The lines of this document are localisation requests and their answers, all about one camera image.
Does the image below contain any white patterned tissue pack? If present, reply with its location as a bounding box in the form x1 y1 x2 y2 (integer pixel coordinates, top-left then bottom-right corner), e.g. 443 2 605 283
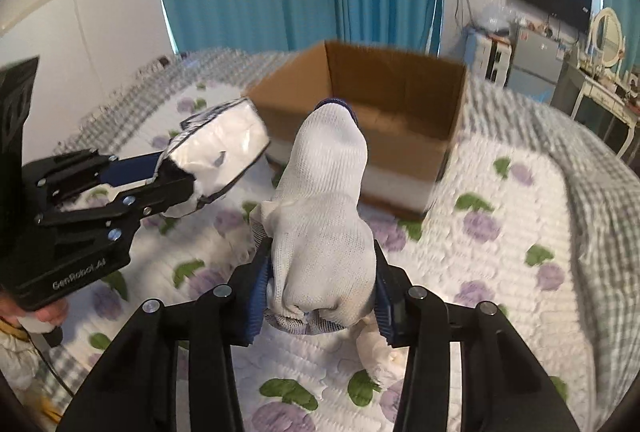
154 98 270 218

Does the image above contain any white sock bundle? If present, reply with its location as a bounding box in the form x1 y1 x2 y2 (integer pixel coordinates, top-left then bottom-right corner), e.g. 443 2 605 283
252 100 376 334

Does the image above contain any cream lace sock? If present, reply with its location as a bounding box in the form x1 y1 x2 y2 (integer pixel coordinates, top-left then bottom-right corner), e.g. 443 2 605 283
355 314 408 378

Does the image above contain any person's left hand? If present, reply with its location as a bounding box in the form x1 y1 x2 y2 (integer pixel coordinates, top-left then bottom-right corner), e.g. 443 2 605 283
0 288 71 328

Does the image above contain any floral white quilt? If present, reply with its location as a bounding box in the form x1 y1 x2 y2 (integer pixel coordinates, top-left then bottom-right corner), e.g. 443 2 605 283
54 102 594 431

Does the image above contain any grey checkered blanket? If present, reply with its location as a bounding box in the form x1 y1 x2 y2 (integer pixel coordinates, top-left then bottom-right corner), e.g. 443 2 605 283
63 78 639 431

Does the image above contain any brown cardboard box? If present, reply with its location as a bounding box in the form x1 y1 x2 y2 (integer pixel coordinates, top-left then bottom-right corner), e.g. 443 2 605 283
245 40 468 221

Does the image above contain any white dressing table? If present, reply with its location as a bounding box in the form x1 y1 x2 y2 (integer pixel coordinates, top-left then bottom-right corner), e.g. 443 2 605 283
551 62 639 158

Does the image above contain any grey mini fridge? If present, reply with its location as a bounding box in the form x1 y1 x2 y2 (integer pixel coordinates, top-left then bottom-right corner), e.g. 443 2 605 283
506 27 563 104

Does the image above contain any white suitcase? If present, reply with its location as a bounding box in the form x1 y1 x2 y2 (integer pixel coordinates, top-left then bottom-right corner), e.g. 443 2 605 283
464 30 512 88

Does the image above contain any oval vanity mirror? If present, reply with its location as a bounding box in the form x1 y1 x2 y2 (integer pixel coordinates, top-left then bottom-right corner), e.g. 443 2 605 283
589 7 625 68

